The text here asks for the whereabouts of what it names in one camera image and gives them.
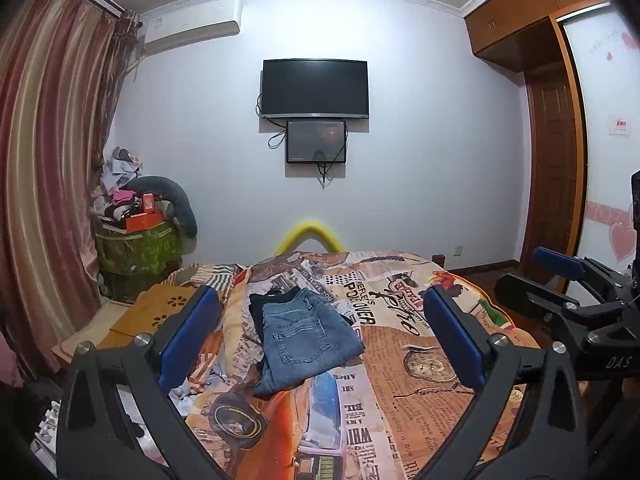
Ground pink heart sticker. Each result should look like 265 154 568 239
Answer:
607 220 638 263

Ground grey plush pillow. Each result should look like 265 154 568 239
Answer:
131 176 198 242

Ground green storage bag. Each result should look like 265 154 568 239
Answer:
95 222 183 283

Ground black monitor cable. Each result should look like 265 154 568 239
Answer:
314 147 349 191

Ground orange box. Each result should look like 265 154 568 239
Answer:
125 212 165 234

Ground wooden door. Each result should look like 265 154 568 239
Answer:
521 64 581 274

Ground yellow foam noodle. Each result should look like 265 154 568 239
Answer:
274 220 344 256

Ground black pants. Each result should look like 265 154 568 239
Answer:
248 287 302 377

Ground white air conditioner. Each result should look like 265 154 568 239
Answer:
140 0 244 55

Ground small black wall monitor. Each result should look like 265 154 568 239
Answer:
285 119 349 165

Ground white sliding wardrobe door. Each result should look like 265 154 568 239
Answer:
558 0 640 306

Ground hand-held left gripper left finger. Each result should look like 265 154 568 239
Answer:
55 285 228 480

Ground striped pink curtain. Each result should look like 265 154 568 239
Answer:
0 0 142 381

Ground white cloth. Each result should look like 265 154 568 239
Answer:
167 375 194 411

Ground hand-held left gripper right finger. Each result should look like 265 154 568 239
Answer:
420 285 588 480

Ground pile of clothes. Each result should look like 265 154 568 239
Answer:
91 146 146 226

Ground printed blanket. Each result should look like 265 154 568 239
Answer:
182 250 543 480

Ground black wall television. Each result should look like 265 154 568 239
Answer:
260 58 371 120

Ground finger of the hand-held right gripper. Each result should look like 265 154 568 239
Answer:
495 272 627 357
531 246 634 302

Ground wooden lap desk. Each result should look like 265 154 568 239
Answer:
52 282 211 366

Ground wooden wardrobe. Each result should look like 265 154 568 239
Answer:
464 0 609 293

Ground pink garment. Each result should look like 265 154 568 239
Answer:
0 330 24 389

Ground blue jeans pants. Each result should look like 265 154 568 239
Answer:
252 290 365 401

